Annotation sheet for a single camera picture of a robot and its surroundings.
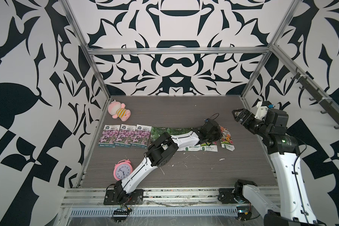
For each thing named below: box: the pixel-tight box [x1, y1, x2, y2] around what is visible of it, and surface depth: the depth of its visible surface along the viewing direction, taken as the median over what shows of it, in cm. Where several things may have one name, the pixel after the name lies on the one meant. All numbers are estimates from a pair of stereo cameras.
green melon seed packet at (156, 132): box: [150, 126, 180, 143], surface depth 101 cm
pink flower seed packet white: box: [130, 124, 153, 149], surface depth 98 cm
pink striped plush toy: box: [107, 98, 131, 122], surface depth 105 cm
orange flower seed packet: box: [200, 141, 218, 152], surface depth 93 cm
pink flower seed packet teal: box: [98, 124, 122, 148], surface depth 98 cm
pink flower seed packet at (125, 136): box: [113, 123, 137, 148], surface depth 98 cm
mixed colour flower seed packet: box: [219, 125, 235, 152], surface depth 95 cm
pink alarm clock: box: [113, 158, 134, 181], surface depth 83 cm
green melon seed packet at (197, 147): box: [184, 144, 202, 152], surface depth 93 cm
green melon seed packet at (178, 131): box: [166, 127, 193, 136], surface depth 101 cm
